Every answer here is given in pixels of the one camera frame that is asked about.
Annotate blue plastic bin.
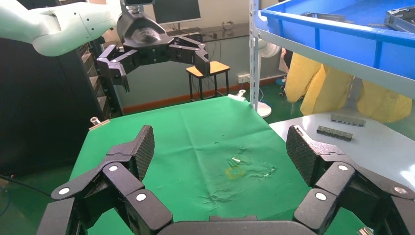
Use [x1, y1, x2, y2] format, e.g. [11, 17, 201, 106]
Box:
[260, 0, 415, 81]

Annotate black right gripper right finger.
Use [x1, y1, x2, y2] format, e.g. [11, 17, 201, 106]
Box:
[286, 125, 415, 235]

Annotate yellow fabric bag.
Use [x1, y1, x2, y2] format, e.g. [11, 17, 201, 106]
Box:
[284, 52, 414, 124]

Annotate white standing fan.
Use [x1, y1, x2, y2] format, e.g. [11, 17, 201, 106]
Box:
[255, 38, 282, 119]

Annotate black floor cable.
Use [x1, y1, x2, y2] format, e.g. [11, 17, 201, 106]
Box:
[0, 174, 53, 199]

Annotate green table cloth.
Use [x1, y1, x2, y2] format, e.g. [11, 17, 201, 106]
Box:
[69, 96, 367, 235]

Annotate white metal shelf rack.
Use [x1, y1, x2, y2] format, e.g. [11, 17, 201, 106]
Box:
[249, 0, 415, 113]

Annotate dark grey slotted metal bar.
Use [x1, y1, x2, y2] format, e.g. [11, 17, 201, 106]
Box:
[316, 125, 354, 142]

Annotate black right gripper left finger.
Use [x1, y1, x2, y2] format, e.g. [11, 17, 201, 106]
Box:
[35, 125, 174, 235]

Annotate stamped silver metal plate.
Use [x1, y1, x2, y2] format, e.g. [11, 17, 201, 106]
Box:
[384, 5, 415, 34]
[300, 11, 356, 24]

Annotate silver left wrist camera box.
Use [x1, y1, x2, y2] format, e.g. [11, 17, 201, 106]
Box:
[124, 0, 155, 13]

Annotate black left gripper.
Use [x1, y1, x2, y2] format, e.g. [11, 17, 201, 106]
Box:
[96, 9, 211, 93]

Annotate black storage cabinet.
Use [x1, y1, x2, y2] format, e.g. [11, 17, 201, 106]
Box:
[0, 35, 124, 178]

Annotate dark office desk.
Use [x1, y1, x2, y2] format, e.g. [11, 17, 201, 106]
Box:
[164, 22, 251, 45]

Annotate yellow seat black stool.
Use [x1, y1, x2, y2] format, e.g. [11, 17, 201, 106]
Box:
[185, 60, 231, 101]

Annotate silver binder clip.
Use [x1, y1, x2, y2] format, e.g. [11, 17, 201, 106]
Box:
[227, 89, 247, 103]
[88, 116, 111, 132]

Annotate black computer monitor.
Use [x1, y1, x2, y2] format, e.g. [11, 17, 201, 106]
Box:
[152, 0, 202, 26]

